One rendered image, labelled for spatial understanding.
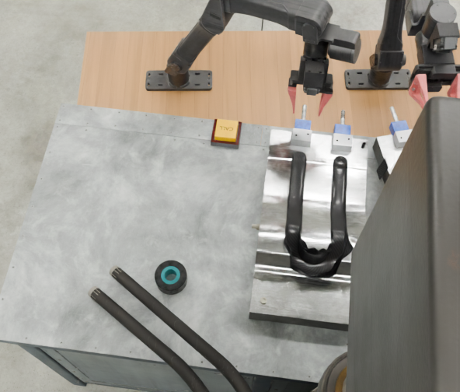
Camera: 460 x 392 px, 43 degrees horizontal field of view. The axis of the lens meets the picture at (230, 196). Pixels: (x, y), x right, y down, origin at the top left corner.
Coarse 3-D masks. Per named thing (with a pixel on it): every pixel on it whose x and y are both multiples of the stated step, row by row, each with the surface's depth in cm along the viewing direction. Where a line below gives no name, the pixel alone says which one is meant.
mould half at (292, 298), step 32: (288, 160) 155; (320, 160) 155; (352, 160) 155; (320, 192) 151; (352, 192) 151; (320, 224) 144; (352, 224) 144; (256, 256) 141; (288, 256) 139; (256, 288) 142; (288, 288) 142; (320, 288) 142; (288, 320) 142; (320, 320) 139
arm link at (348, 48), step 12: (312, 24) 129; (312, 36) 131; (324, 36) 133; (336, 36) 132; (348, 36) 132; (360, 36) 133; (336, 48) 134; (348, 48) 133; (360, 48) 136; (348, 60) 134
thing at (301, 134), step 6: (306, 108) 162; (300, 120) 159; (306, 120) 159; (294, 126) 158; (300, 126) 158; (306, 126) 158; (294, 132) 156; (300, 132) 156; (306, 132) 156; (294, 138) 155; (300, 138) 155; (306, 138) 155; (294, 144) 157; (300, 144) 156; (306, 144) 156
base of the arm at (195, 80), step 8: (152, 72) 178; (160, 72) 178; (192, 72) 178; (200, 72) 178; (208, 72) 178; (152, 80) 177; (160, 80) 177; (168, 80) 177; (176, 80) 173; (184, 80) 174; (192, 80) 177; (200, 80) 177; (208, 80) 177; (152, 88) 176; (160, 88) 176; (168, 88) 176; (176, 88) 176; (184, 88) 176; (192, 88) 176; (200, 88) 176; (208, 88) 176
